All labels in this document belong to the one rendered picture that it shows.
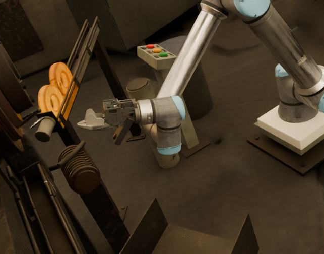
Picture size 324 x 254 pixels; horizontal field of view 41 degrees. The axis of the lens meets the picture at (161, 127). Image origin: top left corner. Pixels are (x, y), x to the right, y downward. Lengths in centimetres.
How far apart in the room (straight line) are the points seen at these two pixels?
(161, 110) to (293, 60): 56
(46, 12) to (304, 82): 260
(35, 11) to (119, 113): 253
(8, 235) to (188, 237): 46
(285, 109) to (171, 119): 75
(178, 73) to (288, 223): 79
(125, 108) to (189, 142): 93
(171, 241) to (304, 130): 108
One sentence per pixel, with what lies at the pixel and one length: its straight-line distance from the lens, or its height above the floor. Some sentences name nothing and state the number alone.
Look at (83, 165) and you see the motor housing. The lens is 173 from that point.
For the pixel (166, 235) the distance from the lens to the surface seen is 122.
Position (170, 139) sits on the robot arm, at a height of 57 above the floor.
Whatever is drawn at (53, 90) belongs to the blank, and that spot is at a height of 75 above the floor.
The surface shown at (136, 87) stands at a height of 52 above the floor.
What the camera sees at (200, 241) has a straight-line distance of 119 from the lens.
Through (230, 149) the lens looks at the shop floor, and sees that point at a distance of 235.
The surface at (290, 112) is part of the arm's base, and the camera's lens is 213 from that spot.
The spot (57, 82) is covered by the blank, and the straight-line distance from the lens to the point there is 190.
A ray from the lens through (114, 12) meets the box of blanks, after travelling 338.
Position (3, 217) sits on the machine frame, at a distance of 112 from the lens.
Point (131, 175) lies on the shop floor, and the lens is 243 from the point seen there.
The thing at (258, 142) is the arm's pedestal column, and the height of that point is 2.
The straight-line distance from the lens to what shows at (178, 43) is 257.
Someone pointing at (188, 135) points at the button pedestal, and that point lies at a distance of 237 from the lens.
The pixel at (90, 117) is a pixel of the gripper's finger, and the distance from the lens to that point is 151.
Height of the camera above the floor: 150
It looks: 34 degrees down
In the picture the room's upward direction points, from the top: 22 degrees counter-clockwise
